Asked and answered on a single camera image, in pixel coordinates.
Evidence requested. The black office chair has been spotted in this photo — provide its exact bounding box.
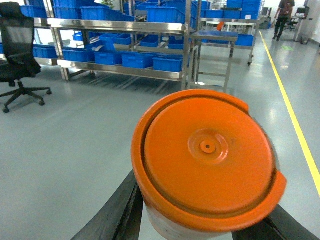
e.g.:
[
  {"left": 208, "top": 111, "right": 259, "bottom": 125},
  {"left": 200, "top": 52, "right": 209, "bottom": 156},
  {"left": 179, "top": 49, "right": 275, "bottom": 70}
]
[{"left": 0, "top": 2, "right": 52, "bottom": 113}]

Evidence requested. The orange cylindrical cap 4680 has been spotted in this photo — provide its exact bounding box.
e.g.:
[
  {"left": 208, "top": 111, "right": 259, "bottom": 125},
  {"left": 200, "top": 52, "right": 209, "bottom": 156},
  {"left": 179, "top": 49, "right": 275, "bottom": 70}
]
[{"left": 131, "top": 89, "right": 287, "bottom": 240}]

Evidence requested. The stainless steel shelf rack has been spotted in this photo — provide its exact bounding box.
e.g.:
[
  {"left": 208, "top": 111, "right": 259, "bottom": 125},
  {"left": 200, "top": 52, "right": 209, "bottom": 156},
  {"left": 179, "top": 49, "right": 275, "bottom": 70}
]
[{"left": 36, "top": 0, "right": 198, "bottom": 89}]

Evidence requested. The small stainless steel table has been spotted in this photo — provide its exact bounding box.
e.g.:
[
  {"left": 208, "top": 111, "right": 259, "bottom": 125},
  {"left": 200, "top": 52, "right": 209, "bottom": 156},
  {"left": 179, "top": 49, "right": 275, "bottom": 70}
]
[{"left": 187, "top": 30, "right": 238, "bottom": 93}]

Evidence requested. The person in dark clothes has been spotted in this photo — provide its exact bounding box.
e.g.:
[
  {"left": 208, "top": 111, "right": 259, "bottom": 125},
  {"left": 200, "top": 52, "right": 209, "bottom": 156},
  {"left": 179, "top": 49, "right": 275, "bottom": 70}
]
[{"left": 272, "top": 0, "right": 296, "bottom": 41}]

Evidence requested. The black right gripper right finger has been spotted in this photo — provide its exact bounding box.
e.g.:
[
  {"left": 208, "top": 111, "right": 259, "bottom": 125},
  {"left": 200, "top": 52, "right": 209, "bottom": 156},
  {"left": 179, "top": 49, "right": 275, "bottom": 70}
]
[{"left": 232, "top": 205, "right": 318, "bottom": 240}]

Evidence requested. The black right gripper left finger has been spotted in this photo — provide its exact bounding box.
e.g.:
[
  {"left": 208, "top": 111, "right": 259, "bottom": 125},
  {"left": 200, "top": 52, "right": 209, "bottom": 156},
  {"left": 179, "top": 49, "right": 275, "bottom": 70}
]
[{"left": 73, "top": 171, "right": 144, "bottom": 240}]

